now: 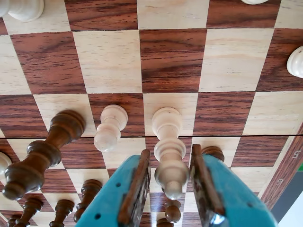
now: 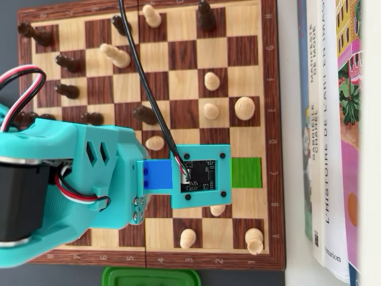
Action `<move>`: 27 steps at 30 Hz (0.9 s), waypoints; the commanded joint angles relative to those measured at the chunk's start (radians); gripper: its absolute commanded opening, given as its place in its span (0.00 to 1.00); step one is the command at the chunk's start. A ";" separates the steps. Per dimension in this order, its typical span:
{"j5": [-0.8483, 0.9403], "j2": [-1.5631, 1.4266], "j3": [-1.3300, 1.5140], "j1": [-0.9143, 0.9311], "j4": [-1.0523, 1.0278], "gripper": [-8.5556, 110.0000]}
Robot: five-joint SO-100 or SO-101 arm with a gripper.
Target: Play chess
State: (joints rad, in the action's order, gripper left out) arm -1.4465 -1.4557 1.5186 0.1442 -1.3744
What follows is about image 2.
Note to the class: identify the pink colourful illustrated book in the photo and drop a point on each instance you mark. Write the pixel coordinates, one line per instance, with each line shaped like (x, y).
(349, 149)

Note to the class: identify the colourful panda mat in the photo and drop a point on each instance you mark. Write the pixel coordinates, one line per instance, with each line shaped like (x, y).
(303, 89)

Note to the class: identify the dark wooden pawn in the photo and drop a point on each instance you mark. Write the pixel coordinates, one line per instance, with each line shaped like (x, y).
(93, 118)
(70, 91)
(70, 64)

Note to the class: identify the light wooden pawn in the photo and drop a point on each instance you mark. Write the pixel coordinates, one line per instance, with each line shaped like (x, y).
(210, 111)
(212, 82)
(217, 211)
(154, 143)

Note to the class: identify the light wooden bishop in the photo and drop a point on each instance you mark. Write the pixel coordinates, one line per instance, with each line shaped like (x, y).
(152, 18)

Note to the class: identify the dark wooden rook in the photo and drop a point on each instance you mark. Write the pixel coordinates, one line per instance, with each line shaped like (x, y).
(43, 37)

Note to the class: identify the tall light wooden chess piece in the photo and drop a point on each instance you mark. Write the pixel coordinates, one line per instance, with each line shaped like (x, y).
(117, 58)

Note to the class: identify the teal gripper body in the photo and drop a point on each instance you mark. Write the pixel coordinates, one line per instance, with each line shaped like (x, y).
(128, 182)

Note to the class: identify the dark wooden queen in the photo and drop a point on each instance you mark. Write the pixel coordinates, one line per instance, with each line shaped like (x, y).
(144, 114)

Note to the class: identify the white vertical panel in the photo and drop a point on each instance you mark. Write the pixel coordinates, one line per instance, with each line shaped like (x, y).
(372, 149)

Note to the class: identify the dark pawn top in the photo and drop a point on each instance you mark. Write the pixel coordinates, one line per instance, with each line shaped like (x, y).
(116, 22)

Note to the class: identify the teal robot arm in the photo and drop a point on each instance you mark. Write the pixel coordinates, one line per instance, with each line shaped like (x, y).
(74, 143)

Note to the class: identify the light wooden king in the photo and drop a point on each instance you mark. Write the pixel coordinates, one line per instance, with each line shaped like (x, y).
(244, 108)

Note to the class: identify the white art history book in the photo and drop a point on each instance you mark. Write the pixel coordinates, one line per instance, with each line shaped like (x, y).
(333, 178)

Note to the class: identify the light wooden rook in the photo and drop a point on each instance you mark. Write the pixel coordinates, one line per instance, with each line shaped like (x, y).
(254, 239)

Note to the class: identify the tall dark wooden chess piece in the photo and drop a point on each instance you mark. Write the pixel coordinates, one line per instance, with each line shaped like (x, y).
(206, 21)

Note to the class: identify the white Gabrielle Chanel book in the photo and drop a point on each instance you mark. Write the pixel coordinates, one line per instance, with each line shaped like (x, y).
(316, 134)

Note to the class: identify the wooden folding chess board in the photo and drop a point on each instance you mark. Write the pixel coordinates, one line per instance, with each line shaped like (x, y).
(184, 89)

